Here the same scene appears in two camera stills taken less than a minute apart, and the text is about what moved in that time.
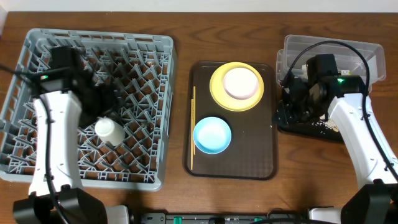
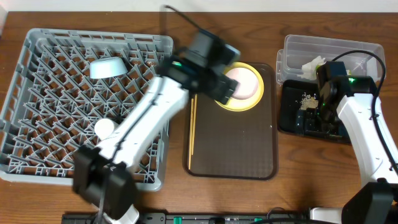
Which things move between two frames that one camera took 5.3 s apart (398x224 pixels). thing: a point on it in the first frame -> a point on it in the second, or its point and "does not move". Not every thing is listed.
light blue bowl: x=212 y=135 -> x=107 y=67
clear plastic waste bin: x=367 y=60 does not move
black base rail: x=280 y=215 does not move
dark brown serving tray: x=252 y=152 does not move
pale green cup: x=112 y=133 does not move
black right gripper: x=290 y=103 -> x=306 y=121
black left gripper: x=101 y=101 -> x=224 y=90
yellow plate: x=223 y=99 does not move
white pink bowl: x=240 y=83 does not move
